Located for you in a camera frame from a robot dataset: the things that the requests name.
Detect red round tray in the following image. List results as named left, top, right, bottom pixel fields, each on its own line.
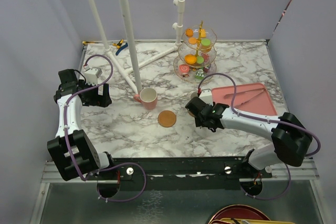
left=208, top=205, right=270, bottom=223

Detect white pvc pipe frame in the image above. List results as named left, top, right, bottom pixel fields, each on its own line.
left=88, top=0, right=185, bottom=94

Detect toy bread bun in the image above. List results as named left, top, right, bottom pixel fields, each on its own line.
left=201, top=46, right=212, bottom=53

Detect toy orange round cookie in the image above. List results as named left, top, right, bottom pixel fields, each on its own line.
left=188, top=37, right=197, bottom=45

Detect aluminium rail base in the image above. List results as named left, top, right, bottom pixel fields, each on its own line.
left=41, top=155, right=320, bottom=184

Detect toy brown chip cookie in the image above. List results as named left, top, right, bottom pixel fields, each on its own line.
left=185, top=28, right=194, bottom=38

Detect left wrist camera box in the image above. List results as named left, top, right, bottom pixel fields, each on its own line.
left=83, top=68, right=102, bottom=86

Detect pink mug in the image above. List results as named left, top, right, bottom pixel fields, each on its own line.
left=133, top=88, right=158, bottom=110

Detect toy green cake slice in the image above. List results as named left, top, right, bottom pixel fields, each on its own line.
left=195, top=68, right=206, bottom=80

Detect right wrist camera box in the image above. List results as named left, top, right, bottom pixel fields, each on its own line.
left=197, top=89, right=213, bottom=105

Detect blue-handled pliers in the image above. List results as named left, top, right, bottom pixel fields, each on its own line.
left=115, top=42, right=128, bottom=56

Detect toy yellow cracker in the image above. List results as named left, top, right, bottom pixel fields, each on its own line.
left=200, top=29, right=206, bottom=38

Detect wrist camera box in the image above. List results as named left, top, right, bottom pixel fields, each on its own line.
left=83, top=68, right=102, bottom=86
left=197, top=89, right=213, bottom=105

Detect yellow-handled pliers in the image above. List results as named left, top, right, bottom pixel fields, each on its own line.
left=112, top=39, right=124, bottom=49

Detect toy orange egg tart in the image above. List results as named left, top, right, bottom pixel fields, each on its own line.
left=184, top=54, right=197, bottom=65

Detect toy green macaron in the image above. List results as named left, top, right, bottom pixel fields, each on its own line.
left=196, top=56, right=204, bottom=65
left=201, top=38, right=211, bottom=47

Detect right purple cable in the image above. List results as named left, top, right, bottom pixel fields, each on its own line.
left=197, top=73, right=321, bottom=200

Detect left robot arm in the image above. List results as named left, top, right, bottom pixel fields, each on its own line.
left=47, top=68, right=116, bottom=181

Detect pink-handled metal tongs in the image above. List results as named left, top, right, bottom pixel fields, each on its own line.
left=234, top=88, right=266, bottom=108

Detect pink serving tray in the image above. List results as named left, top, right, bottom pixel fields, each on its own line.
left=212, top=83, right=277, bottom=116

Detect three-tier glass dessert stand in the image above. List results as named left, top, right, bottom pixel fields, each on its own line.
left=173, top=21, right=217, bottom=84

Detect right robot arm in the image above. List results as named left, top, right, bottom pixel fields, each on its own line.
left=185, top=97, right=312, bottom=177

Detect yellow-handled tool at wall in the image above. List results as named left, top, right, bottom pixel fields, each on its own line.
left=82, top=41, right=100, bottom=45

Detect green mug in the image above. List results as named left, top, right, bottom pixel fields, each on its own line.
left=190, top=91, right=198, bottom=100

